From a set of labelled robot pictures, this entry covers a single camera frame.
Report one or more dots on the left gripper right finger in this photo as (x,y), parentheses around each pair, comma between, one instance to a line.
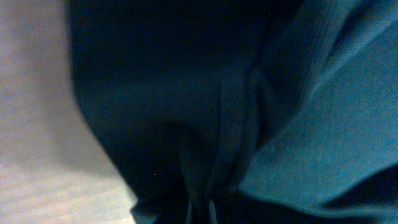
(215,212)

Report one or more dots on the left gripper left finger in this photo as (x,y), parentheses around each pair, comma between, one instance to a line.
(185,212)

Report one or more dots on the black t-shirt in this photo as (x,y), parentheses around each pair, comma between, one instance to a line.
(283,111)

